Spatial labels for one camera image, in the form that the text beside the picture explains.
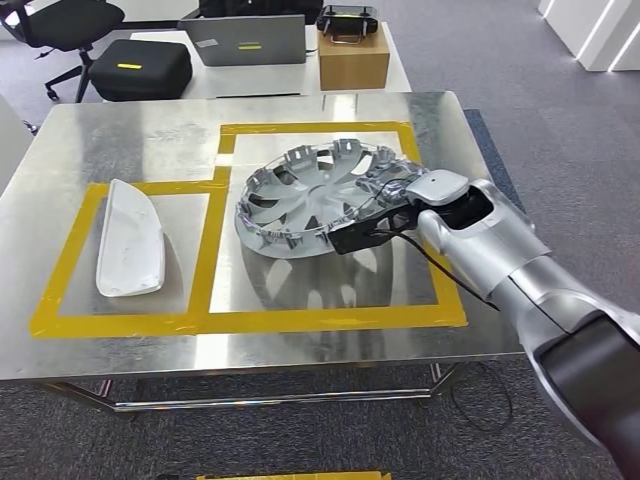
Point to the grey laptop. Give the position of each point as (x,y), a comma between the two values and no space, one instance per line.
(244,43)

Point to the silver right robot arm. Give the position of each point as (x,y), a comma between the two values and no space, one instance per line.
(500,245)

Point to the grey plastic wheel hubcap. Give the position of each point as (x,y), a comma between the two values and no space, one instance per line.
(300,205)

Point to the black handheld controller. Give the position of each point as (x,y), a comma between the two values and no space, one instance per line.
(347,20)

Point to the white plastic part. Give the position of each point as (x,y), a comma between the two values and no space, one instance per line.
(130,245)

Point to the brown cardboard box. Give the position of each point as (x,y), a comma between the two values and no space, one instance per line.
(352,63)

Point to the white stepped platform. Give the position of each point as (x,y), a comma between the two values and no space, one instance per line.
(595,33)

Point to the steel workbench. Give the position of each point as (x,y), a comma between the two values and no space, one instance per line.
(125,139)

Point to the black zip case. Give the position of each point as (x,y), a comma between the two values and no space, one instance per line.
(140,69)

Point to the white board panel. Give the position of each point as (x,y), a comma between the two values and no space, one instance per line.
(10,142)

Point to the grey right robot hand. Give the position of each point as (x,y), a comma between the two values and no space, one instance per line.
(390,192)

